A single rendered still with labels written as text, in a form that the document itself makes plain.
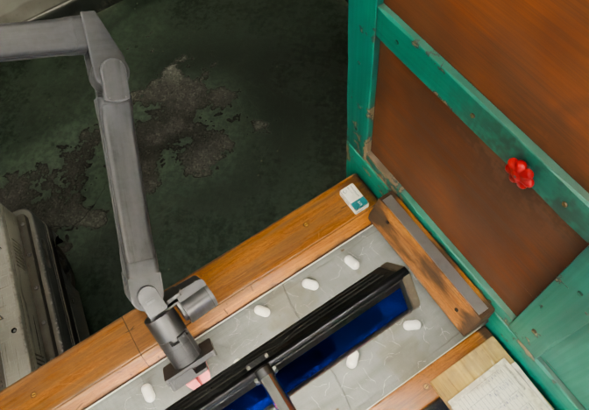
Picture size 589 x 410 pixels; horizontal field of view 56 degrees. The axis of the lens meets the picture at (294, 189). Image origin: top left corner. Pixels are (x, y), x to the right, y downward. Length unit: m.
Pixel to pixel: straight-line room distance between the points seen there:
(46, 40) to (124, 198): 0.28
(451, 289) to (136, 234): 0.57
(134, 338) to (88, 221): 1.13
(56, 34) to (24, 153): 1.59
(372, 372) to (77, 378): 0.57
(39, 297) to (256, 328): 0.80
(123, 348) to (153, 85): 1.54
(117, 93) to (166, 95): 1.52
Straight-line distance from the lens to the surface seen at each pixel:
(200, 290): 1.05
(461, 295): 1.06
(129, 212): 0.99
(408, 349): 1.15
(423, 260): 1.09
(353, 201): 1.20
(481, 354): 1.13
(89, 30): 0.98
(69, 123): 2.55
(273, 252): 1.18
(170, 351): 1.06
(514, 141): 0.74
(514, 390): 1.13
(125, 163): 0.98
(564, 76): 0.65
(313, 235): 1.19
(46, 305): 1.78
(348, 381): 1.13
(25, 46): 0.99
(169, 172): 2.25
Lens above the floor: 1.85
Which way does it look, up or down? 61 degrees down
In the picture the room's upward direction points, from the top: 9 degrees counter-clockwise
